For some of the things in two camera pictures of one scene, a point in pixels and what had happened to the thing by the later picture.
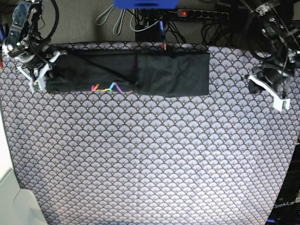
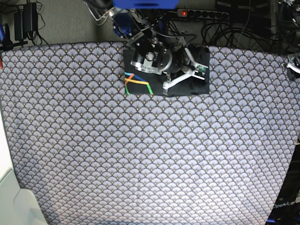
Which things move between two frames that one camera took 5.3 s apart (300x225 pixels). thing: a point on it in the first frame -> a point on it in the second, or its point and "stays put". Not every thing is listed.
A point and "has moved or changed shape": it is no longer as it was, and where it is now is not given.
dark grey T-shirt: x=153 y=72 has moved or changed shape
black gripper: x=274 y=74 -> x=294 y=59
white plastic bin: x=18 y=206 stays put
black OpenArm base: x=287 y=210 stays put
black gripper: x=35 y=61 -> x=180 y=63
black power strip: x=202 y=14 stays put
